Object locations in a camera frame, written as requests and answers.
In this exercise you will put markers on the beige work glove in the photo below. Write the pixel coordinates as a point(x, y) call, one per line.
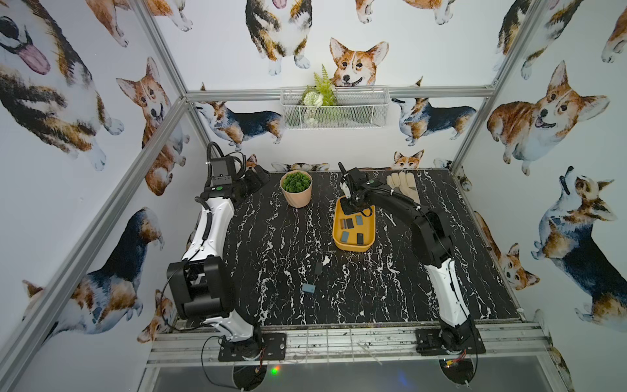
point(404, 182)

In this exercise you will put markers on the artificial fern with white flower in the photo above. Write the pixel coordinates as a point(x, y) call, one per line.
point(318, 100)

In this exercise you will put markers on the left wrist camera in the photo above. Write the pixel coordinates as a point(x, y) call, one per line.
point(223, 167)

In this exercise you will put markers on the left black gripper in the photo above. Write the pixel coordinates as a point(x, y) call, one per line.
point(255, 177)

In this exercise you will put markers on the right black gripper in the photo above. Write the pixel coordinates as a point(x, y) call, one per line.
point(344, 207)

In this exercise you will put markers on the brown eraser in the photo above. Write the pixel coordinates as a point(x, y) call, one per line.
point(347, 224)

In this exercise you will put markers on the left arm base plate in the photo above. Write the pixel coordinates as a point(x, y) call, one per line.
point(267, 346)

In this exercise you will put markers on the pink pot with green plant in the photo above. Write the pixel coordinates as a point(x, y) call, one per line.
point(297, 188)

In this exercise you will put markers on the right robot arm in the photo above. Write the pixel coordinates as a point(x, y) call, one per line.
point(431, 244)

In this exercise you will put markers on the yellow storage box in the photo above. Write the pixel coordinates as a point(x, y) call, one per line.
point(368, 229)

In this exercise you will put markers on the white wire wall basket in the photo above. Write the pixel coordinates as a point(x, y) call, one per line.
point(356, 108)

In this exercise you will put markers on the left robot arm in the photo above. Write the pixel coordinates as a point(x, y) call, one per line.
point(202, 288)

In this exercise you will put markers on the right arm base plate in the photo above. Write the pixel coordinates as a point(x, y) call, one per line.
point(435, 342)

